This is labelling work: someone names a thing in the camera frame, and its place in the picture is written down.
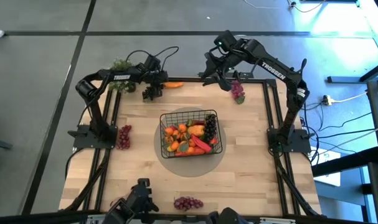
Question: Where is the black bracket bar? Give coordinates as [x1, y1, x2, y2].
[197, 70, 255, 79]

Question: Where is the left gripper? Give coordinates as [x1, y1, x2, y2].
[138, 55, 169, 101]

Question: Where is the black floor beam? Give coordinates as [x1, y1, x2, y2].
[327, 58, 378, 85]

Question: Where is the dark red grape bunch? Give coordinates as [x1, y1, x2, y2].
[173, 196, 204, 212]
[116, 124, 133, 150]

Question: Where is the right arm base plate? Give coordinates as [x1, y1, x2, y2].
[267, 128, 311, 154]

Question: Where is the black aluminium table frame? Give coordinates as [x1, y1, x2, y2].
[59, 76, 322, 218]

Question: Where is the black wire basket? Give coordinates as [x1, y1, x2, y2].
[159, 109, 224, 159]

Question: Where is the grey round mat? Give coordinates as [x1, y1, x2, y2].
[153, 107, 227, 178]

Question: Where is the small green potted plant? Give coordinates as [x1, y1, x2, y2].
[109, 57, 137, 93]

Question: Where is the black floor cable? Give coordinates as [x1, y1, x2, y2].
[316, 127, 378, 138]
[319, 111, 373, 133]

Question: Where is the white power cable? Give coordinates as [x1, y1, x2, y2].
[331, 91, 369, 104]

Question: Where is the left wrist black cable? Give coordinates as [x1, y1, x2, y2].
[125, 45, 180, 68]

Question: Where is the black crossbar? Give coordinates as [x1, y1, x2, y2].
[0, 210, 378, 224]

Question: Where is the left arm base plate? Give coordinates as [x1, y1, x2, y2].
[67, 124, 118, 149]

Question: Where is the pink-purple grape bunch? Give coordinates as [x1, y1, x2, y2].
[230, 80, 246, 105]

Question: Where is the silver bracket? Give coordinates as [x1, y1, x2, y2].
[86, 213, 106, 222]
[259, 217, 297, 224]

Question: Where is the black plastic grape bunch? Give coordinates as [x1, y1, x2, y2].
[203, 114, 218, 141]
[141, 85, 163, 103]

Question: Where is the grey floor cable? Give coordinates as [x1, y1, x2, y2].
[330, 123, 378, 154]

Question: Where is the long orange pepper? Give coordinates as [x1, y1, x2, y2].
[162, 82, 185, 90]

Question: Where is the white sheet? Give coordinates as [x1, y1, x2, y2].
[313, 146, 342, 187]

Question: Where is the black slanted bar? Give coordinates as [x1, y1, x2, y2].
[311, 146, 378, 178]

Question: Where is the black cable with plug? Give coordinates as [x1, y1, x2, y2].
[287, 0, 327, 14]

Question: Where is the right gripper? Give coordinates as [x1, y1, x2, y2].
[202, 29, 248, 93]

